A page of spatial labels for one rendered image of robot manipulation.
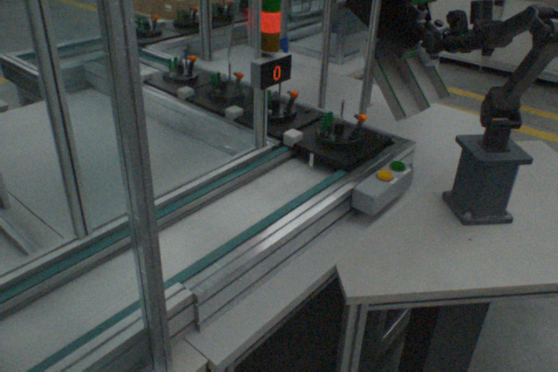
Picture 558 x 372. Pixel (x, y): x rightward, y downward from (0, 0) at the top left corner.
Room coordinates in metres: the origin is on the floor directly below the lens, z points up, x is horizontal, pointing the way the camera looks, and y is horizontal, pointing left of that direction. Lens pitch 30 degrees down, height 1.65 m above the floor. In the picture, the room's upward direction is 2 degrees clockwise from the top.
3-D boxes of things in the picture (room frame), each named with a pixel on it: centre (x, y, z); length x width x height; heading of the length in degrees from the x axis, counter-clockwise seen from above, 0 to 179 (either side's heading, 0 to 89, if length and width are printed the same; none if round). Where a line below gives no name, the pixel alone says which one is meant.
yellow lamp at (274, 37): (1.29, 0.03, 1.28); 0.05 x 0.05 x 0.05
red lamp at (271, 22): (1.29, 0.03, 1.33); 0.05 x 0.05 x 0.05
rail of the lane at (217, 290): (1.05, -0.12, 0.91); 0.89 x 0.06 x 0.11; 140
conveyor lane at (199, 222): (1.14, 0.03, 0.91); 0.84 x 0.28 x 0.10; 140
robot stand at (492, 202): (1.17, -0.56, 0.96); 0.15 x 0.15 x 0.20; 8
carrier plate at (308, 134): (1.36, -0.18, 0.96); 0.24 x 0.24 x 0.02; 50
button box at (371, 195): (1.16, -0.29, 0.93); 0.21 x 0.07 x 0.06; 140
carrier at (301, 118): (1.52, 0.02, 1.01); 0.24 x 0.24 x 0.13; 50
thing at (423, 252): (1.22, -0.56, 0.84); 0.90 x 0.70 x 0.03; 98
